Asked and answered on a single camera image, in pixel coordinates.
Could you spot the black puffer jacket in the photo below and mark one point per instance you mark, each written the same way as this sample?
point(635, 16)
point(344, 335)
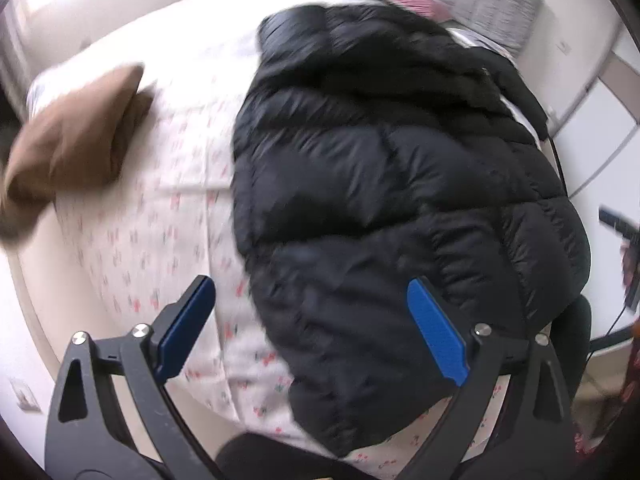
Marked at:
point(375, 185)

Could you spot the dark cloth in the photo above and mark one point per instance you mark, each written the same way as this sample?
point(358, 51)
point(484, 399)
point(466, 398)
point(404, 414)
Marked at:
point(300, 460)

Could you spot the person's red patterned clothing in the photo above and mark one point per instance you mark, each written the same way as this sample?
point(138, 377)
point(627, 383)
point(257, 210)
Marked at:
point(627, 390)

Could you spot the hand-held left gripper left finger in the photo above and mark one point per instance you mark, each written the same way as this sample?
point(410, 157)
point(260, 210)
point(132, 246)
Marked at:
point(185, 330)

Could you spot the brown cloth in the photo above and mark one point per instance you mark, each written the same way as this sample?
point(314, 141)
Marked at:
point(65, 155)

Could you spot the white wall socket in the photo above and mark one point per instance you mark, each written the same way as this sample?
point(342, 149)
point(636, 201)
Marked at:
point(25, 395)
point(565, 46)

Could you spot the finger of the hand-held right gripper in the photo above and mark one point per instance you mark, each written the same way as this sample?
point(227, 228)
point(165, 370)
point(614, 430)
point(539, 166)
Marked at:
point(616, 219)

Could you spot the black garment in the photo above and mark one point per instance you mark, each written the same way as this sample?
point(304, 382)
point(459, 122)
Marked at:
point(520, 91)

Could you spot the bed with floral sheet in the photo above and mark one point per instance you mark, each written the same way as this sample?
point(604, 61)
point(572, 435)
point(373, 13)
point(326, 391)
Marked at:
point(150, 220)

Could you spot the grey padded headboard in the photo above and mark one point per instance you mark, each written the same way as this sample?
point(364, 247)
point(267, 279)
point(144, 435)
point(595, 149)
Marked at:
point(480, 5)

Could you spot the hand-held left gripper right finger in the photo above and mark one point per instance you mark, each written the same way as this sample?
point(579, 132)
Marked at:
point(437, 332)

